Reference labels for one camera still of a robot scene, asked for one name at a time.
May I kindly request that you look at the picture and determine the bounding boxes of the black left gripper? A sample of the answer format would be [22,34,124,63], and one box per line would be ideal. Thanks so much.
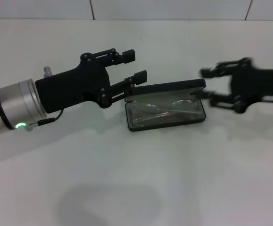
[35,48,149,114]

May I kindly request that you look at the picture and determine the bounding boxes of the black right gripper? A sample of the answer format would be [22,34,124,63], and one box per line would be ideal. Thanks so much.
[199,57,273,114]

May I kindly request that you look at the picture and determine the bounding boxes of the black glasses case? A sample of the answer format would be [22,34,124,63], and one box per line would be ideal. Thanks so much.
[124,79,207,133]

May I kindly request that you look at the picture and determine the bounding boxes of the clear white glasses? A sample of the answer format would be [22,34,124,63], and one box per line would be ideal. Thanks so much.
[132,98,203,127]

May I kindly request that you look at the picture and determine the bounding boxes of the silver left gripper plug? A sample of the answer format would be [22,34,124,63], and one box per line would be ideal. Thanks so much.
[43,66,54,78]

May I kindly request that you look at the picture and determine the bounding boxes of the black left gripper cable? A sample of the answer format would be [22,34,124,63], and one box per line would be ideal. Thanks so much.
[25,109,64,132]

